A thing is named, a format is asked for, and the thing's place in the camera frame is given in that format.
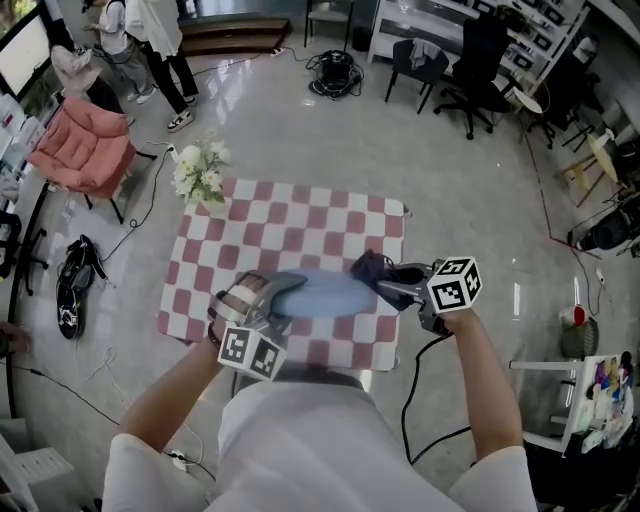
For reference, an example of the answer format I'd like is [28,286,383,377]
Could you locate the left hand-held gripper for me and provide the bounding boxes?
[207,269,308,382]

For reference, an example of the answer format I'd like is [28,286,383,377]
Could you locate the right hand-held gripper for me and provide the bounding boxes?
[376,256,484,337]

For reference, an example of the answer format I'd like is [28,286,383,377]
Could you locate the big blue plate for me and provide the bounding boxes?
[272,268,379,319]

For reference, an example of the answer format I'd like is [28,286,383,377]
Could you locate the dark blue cloth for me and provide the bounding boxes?
[348,248,426,296]

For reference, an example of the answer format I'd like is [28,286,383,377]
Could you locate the person's right forearm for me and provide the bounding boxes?
[442,307,524,464]

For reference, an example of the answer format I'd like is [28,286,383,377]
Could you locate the person's left forearm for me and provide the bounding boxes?
[117,332,226,454]

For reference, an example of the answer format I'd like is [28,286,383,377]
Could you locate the person's left hand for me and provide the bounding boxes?
[238,273,272,310]

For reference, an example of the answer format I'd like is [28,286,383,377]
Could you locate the red white checkered tablecloth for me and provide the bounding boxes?
[156,178,412,372]

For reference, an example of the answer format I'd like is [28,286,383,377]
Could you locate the white flower bouquet in vase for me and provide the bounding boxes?
[171,130,234,216]

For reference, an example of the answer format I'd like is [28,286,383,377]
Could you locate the person's white shirt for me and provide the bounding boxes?
[102,382,539,512]

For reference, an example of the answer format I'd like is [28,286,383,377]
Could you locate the green woven basket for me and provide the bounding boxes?
[560,319,600,359]

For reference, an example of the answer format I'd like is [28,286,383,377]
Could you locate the black floor fan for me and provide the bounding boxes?
[574,199,640,257]

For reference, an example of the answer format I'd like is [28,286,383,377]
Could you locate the dark grey chair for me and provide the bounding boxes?
[384,38,450,115]

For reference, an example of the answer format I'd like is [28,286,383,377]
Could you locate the black backpack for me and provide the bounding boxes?
[55,234,109,341]

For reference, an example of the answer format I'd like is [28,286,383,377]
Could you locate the round white side table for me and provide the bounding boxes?
[514,89,546,116]

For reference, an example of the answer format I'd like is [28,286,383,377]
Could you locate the pile of colourful toys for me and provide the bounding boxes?
[582,351,636,441]

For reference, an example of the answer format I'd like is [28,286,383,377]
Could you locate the round wooden table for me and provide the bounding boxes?
[554,132,621,209]

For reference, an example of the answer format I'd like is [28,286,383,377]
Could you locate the grey garment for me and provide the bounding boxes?
[409,38,441,70]

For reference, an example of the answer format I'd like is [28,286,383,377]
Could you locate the black office chair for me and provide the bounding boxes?
[0,212,50,296]
[432,14,524,141]

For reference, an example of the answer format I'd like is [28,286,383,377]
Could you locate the pink cushioned armchair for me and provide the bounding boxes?
[25,96,157,225]

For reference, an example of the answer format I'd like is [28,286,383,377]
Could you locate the dark wooden platform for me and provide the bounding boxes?
[177,17,294,57]

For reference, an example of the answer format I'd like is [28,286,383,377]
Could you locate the white shelf unit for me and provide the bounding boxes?
[367,0,591,96]

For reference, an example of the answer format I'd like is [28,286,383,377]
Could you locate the row of black white devices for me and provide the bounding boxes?
[469,0,566,71]

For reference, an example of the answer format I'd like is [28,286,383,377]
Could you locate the white desk with black edge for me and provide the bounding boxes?
[0,169,49,419]

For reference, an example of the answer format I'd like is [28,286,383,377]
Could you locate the grey green chair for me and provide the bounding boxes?
[304,0,355,51]

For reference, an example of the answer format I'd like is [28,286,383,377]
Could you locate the white drawer unit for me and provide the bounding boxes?
[0,432,76,512]

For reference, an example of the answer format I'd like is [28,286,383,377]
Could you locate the black framed window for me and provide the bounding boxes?
[0,0,54,101]

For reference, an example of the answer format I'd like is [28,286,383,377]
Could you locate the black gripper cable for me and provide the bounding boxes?
[401,335,472,466]

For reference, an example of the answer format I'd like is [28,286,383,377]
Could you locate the thin black power cable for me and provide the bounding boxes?
[102,147,174,261]

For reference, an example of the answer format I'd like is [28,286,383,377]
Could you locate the white looped cable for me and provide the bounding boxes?
[82,344,131,401]

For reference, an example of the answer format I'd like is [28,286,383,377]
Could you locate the black box with coiled cables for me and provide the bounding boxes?
[305,48,364,100]

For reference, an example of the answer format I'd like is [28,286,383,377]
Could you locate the long black floor cable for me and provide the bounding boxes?
[9,362,121,426]

